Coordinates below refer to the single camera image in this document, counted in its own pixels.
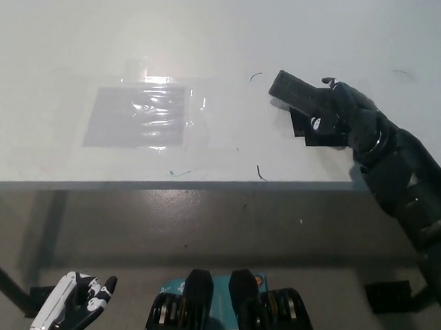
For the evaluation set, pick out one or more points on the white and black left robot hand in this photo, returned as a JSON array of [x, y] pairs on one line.
[[54, 304]]

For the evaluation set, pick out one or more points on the clear plastic sleeve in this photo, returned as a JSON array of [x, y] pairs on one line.
[[117, 121]]

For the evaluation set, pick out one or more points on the dark grey whiteboard eraser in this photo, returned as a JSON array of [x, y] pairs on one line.
[[293, 89]]

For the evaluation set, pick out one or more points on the clear plastic sheet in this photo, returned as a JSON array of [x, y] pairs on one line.
[[196, 135]]

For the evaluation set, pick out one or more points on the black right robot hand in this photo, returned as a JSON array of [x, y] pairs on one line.
[[349, 108]]

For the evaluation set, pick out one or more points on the grey table leg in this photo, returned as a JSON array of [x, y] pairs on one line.
[[53, 231]]

